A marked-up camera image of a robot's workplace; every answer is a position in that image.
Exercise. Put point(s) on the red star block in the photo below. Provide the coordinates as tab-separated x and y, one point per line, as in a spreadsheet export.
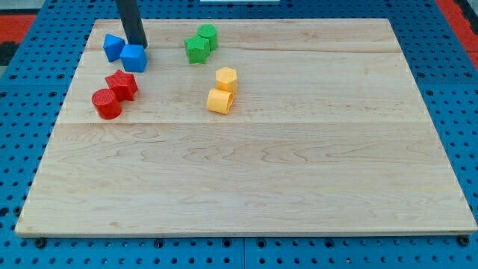
123	85

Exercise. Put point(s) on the blue cube block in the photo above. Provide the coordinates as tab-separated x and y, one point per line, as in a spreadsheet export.
133	58

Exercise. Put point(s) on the yellow hexagon block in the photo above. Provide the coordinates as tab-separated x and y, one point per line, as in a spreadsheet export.
227	79

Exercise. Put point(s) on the light wooden board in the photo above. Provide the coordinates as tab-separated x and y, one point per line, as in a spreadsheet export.
327	135

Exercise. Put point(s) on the yellow cylinder block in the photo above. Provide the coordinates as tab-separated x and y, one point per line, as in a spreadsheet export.
219	101

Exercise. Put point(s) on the green cylinder block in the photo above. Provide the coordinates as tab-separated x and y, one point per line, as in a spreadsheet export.
209	32

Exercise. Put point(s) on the red cylinder block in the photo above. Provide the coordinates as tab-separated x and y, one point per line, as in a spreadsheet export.
106	104

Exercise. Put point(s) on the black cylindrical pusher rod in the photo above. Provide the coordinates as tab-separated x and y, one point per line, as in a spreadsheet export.
131	20

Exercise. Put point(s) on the green star block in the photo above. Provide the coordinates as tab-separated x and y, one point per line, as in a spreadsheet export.
197	49

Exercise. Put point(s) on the blue triangular block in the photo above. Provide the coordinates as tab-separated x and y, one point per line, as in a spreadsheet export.
113	46

